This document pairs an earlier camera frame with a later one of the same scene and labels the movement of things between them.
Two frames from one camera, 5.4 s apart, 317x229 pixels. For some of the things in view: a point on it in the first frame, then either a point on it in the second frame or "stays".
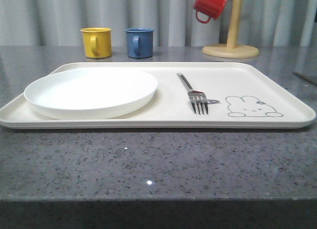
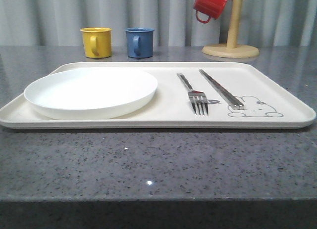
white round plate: [89, 93] stays
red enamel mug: [211, 4] stays
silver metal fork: [198, 99] stays
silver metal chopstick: [305, 77] -> [232, 102]
